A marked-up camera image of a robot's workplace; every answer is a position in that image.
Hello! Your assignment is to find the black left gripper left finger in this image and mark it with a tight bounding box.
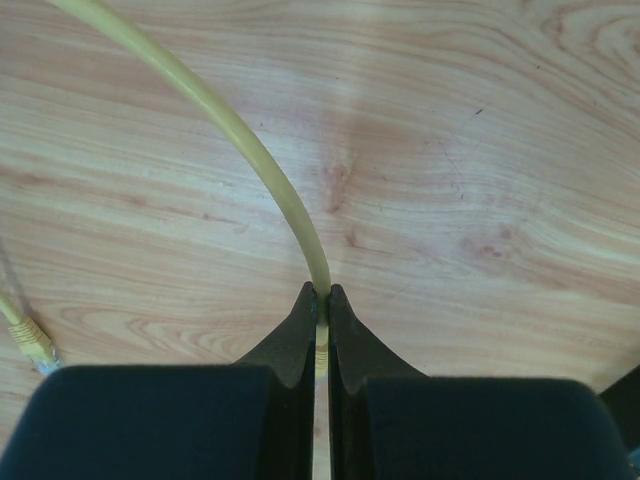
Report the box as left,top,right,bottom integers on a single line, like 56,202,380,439
1,284,317,479

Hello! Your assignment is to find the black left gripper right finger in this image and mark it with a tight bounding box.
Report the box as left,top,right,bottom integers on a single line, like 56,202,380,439
328,286,634,479

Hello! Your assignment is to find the yellow ethernet cable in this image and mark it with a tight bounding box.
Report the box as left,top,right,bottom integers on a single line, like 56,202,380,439
0,0,333,480

